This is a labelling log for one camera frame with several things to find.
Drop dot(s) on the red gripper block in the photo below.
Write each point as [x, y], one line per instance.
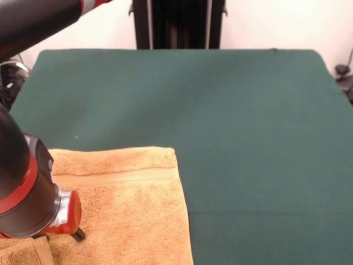
[73, 212]

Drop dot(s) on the orange terry towel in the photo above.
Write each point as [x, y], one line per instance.
[132, 207]

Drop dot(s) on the black equipment pile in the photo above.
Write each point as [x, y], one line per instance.
[11, 85]

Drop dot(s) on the dark green tablecloth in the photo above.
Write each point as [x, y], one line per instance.
[248, 124]

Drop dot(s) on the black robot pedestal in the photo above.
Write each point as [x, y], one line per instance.
[179, 25]

